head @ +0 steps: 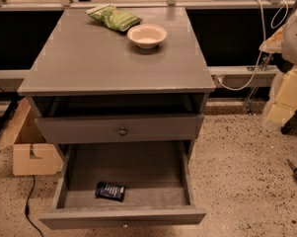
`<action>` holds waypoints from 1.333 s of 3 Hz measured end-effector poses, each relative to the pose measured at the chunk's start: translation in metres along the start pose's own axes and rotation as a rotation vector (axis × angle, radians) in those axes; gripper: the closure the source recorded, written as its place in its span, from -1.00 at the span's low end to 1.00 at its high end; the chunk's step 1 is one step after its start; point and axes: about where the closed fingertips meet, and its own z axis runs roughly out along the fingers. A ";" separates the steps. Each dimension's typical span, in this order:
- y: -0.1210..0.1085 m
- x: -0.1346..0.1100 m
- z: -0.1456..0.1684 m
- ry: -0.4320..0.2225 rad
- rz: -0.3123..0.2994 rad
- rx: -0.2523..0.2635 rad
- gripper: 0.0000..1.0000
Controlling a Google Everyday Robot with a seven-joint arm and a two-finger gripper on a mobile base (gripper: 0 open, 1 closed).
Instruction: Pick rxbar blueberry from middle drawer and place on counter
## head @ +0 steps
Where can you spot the dark blue snack bar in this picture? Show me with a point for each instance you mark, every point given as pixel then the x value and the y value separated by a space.
pixel 110 191

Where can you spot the open grey lower drawer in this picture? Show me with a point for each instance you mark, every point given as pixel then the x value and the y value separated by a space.
pixel 156 179

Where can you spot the grey wooden drawer cabinet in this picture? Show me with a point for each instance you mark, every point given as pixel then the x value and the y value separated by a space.
pixel 87 70

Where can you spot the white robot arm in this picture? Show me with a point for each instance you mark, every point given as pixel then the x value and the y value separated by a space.
pixel 289 42

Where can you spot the white round bowl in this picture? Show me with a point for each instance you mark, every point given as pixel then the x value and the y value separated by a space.
pixel 147 35

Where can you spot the green chip bag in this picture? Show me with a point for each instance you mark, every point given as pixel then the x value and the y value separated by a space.
pixel 114 18

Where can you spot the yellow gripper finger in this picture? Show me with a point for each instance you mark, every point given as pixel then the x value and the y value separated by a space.
pixel 282 103
pixel 274 43

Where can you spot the cardboard box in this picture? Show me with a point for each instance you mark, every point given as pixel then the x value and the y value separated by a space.
pixel 31 154

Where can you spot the closed grey upper drawer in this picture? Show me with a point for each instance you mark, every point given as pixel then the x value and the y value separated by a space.
pixel 119 129

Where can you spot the grey wall rail beam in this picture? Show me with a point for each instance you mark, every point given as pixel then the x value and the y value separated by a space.
pixel 235 76

